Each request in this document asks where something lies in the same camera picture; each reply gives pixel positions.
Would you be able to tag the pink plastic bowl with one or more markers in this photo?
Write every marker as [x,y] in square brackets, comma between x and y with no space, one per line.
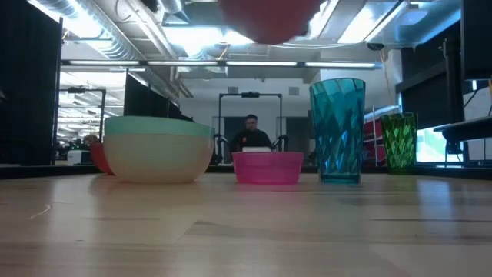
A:
[267,168]

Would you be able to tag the green faceted plastic tumbler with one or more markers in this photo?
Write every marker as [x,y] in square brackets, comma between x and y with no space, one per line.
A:
[399,142]

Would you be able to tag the person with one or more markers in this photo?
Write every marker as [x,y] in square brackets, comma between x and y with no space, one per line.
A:
[250,136]

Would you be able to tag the long ceiling light strip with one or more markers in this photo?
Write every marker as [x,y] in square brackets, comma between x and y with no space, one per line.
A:
[219,63]

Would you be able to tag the teal faceted plastic tumbler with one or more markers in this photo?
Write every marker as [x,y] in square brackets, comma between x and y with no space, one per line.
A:
[338,131]

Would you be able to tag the black room divider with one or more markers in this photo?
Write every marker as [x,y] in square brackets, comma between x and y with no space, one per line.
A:
[146,100]

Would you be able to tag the red rounded blurred object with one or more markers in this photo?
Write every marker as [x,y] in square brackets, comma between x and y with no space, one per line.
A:
[269,19]

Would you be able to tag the red shelving unit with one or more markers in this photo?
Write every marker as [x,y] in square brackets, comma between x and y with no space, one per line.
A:
[372,142]

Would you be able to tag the red plastic bowl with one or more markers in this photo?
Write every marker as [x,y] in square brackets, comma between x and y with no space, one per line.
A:
[100,157]

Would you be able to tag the white storage box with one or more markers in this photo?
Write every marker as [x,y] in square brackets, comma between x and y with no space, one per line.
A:
[78,157]

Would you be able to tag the black desk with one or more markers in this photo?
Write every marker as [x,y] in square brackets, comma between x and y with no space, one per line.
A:
[467,129]

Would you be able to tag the black partition panel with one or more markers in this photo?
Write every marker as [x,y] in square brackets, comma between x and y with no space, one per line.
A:
[27,84]

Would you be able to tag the black robot rig frame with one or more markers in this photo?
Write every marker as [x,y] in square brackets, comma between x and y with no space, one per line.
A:
[220,123]

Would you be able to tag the black overhead camera stand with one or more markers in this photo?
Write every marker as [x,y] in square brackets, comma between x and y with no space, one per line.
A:
[103,111]

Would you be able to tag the ceiling security camera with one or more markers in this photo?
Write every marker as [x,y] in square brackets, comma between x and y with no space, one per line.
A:
[375,46]

